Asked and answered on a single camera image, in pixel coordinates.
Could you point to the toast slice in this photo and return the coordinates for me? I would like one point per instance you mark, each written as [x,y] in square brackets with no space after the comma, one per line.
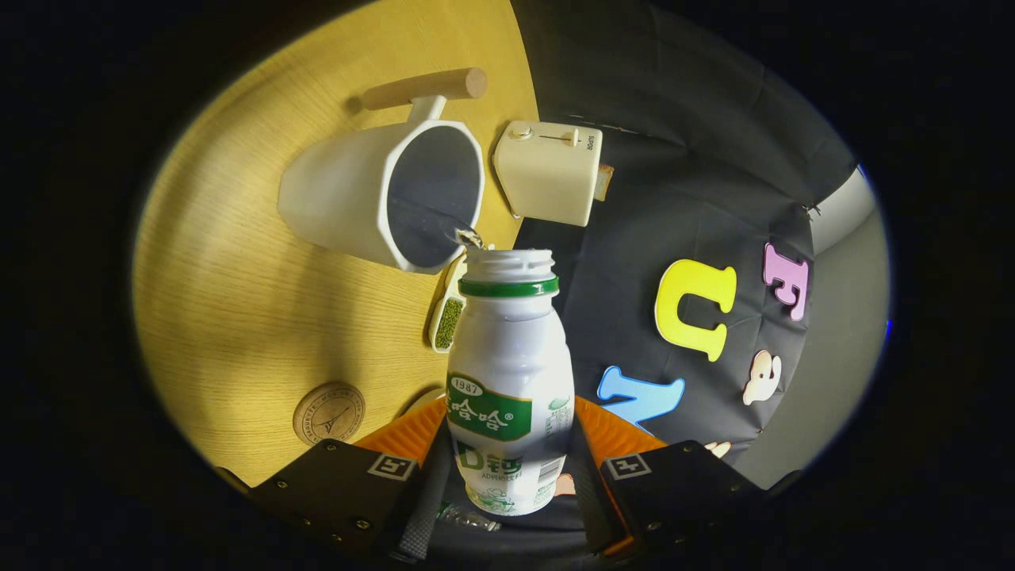
[605,182]

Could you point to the clear plastic water bottle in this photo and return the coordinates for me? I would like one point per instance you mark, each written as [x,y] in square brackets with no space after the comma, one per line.
[469,519]

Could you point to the white divided dish with beans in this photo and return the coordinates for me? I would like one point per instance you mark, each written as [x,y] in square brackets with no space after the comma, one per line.
[448,321]

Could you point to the black backdrop cloth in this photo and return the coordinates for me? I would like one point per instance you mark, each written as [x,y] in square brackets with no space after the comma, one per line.
[674,159]

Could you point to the white juice bottle green label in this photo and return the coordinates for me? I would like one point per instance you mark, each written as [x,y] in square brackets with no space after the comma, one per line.
[507,357]

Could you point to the wooden table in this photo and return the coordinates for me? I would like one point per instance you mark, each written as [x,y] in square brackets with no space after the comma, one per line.
[238,301]

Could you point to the round cork coaster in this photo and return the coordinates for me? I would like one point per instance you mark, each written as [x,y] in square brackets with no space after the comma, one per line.
[329,414]

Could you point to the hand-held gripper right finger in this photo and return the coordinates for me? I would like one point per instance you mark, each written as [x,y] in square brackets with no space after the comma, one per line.
[587,496]

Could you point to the cream toaster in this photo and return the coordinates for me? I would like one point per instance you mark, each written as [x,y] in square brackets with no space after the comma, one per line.
[547,178]

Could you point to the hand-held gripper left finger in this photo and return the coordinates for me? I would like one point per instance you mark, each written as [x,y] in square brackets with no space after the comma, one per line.
[420,507]

